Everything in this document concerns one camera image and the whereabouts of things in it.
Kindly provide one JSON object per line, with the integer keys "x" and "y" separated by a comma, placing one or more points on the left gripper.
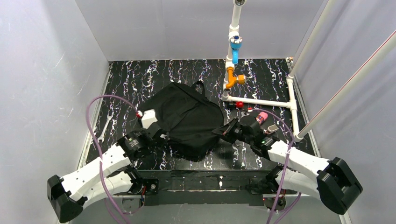
{"x": 159, "y": 133}

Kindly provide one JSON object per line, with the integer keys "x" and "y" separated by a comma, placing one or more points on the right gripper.
{"x": 229, "y": 129}

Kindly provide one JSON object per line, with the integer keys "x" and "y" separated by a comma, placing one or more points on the black student backpack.
{"x": 188, "y": 117}

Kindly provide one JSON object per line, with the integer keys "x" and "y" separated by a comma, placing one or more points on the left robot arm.
{"x": 107, "y": 175}

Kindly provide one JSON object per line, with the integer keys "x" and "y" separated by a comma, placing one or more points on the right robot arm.
{"x": 330, "y": 181}

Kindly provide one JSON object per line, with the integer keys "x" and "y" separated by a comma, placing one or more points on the pink eraser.
{"x": 261, "y": 117}

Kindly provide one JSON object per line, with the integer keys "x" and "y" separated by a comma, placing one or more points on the brown grey small stapler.
{"x": 271, "y": 129}

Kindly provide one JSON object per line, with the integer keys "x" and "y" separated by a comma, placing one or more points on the orange flashlight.
{"x": 232, "y": 79}

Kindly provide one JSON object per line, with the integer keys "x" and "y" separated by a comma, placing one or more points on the silver wrench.
{"x": 102, "y": 135}

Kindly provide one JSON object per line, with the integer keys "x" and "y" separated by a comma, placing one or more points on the blue flashlight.
{"x": 235, "y": 44}

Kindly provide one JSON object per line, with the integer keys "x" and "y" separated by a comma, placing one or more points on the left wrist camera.
{"x": 147, "y": 118}

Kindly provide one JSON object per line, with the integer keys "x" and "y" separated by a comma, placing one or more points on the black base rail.
{"x": 165, "y": 187}

